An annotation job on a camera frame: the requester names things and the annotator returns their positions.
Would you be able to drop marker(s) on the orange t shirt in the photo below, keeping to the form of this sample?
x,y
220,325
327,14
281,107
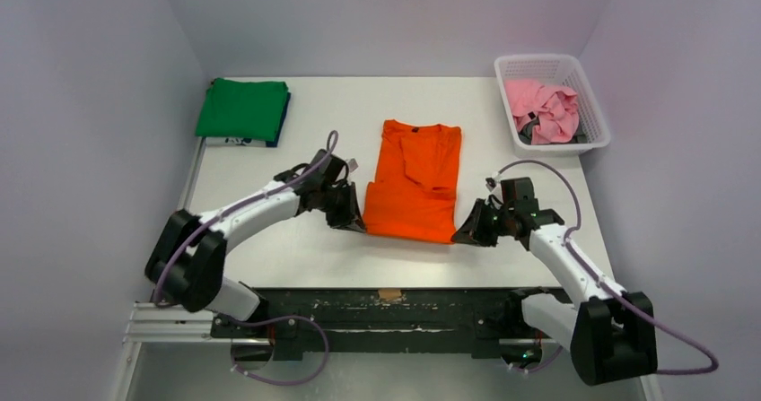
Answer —
x,y
413,193

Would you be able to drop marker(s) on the pink t shirt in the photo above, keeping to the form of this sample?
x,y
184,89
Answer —
x,y
531,100

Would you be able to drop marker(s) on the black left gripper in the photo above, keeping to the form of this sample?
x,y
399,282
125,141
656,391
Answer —
x,y
349,218

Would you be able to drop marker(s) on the white plastic laundry basket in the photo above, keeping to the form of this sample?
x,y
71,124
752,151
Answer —
x,y
554,69

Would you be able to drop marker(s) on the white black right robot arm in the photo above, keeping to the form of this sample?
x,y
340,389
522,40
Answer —
x,y
606,341

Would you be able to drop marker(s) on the brown tape piece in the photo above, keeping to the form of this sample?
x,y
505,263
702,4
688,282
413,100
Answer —
x,y
390,295

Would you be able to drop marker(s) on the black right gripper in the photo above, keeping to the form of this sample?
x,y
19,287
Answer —
x,y
488,220

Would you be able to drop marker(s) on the aluminium front frame rail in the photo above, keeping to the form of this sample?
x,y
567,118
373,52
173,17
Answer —
x,y
178,327

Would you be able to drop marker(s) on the dark grey shirt in basket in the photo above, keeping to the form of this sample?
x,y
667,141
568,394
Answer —
x,y
533,134

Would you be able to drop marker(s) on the folded green t shirt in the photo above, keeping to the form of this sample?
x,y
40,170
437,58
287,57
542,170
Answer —
x,y
242,109

